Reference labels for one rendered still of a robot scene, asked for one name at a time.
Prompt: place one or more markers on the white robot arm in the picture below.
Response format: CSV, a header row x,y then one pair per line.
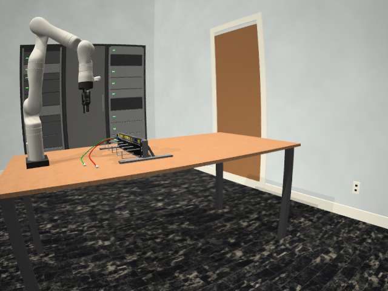
x,y
35,70

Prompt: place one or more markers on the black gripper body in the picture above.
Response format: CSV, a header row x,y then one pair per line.
x,y
85,86

